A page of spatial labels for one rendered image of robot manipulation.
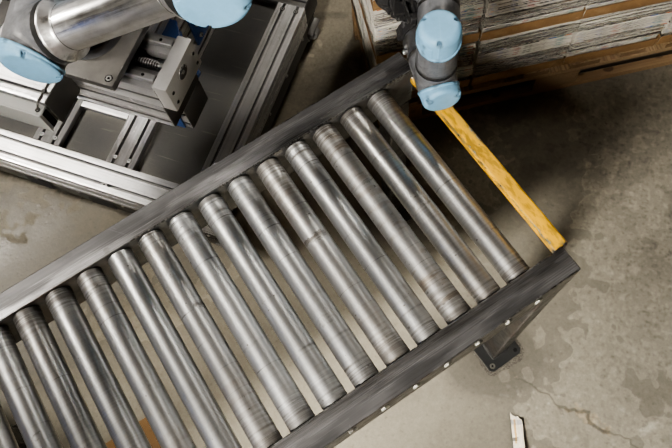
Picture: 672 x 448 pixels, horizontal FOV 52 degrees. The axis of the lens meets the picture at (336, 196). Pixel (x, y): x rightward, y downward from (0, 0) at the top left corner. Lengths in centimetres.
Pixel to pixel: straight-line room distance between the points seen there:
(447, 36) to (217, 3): 38
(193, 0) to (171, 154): 106
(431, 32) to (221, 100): 106
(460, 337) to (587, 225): 105
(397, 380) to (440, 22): 60
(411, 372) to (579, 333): 97
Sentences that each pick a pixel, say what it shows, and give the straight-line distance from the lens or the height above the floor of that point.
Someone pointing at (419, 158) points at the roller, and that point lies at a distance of 131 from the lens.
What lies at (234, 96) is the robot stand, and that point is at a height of 21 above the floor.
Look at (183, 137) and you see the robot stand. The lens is 208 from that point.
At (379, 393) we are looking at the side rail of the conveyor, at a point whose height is 80.
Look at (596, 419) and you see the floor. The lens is 206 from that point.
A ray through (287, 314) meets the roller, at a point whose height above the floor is 80.
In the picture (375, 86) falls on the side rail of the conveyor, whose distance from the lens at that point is 138.
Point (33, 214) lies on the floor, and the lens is 240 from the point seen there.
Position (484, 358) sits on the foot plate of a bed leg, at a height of 0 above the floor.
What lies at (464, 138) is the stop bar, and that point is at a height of 82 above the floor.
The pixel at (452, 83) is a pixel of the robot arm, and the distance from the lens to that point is 126.
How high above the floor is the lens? 198
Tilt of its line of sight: 67 degrees down
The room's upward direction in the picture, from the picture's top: 11 degrees counter-clockwise
